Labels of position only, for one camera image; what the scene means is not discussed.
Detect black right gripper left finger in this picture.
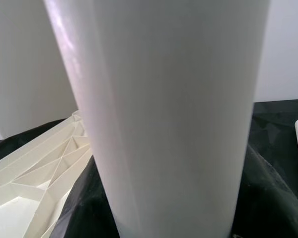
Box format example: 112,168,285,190
52,156,117,238

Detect white plastic ribbed tabletop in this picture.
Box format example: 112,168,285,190
0,109,95,238

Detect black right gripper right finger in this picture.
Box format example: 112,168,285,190
229,146,298,238

